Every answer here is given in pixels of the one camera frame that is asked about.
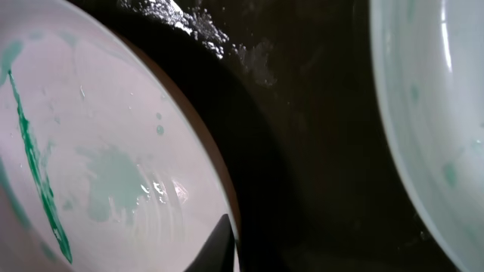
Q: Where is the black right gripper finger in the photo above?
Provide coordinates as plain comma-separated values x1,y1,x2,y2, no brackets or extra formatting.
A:
185,214,235,272

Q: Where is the white plate with green smears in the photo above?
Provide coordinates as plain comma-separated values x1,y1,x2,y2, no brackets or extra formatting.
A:
369,0,483,271

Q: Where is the white plate with green streak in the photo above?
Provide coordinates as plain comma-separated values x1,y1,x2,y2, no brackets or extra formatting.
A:
1,1,237,271

